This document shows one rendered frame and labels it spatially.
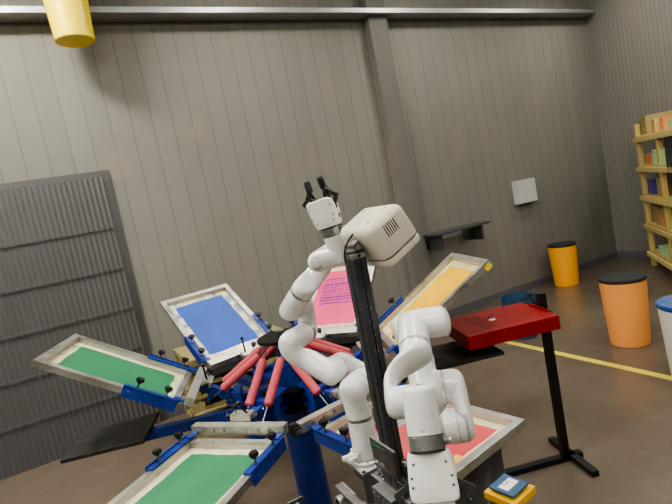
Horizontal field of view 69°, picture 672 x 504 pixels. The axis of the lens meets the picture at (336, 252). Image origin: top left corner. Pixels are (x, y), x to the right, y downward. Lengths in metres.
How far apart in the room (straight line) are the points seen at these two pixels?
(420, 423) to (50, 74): 5.59
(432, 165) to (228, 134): 3.09
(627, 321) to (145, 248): 5.22
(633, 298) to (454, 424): 4.54
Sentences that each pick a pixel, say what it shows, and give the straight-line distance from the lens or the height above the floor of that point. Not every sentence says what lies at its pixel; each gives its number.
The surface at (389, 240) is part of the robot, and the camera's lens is 1.44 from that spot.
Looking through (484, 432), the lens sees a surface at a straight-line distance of 2.38.
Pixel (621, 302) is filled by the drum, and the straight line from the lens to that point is 5.81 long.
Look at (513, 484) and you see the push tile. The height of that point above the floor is 0.97.
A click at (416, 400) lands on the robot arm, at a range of 1.09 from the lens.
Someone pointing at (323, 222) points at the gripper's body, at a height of 2.01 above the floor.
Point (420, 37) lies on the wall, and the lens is 7.97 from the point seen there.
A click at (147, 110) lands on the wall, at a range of 6.11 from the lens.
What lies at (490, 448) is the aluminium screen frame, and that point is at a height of 0.98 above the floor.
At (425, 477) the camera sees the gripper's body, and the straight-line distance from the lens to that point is 1.12.
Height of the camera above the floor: 2.07
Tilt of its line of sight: 6 degrees down
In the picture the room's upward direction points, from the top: 11 degrees counter-clockwise
